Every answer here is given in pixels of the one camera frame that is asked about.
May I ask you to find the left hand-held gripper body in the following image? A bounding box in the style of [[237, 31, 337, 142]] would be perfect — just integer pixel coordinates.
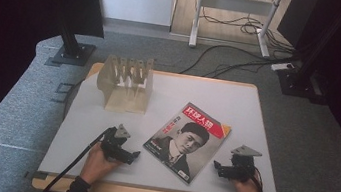
[[98, 120, 134, 165]]

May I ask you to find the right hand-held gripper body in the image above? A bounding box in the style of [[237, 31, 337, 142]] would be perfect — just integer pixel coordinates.
[[225, 142, 264, 185]]

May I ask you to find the person's left hand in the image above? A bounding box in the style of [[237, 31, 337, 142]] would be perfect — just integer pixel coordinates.
[[77, 139, 126, 190]]

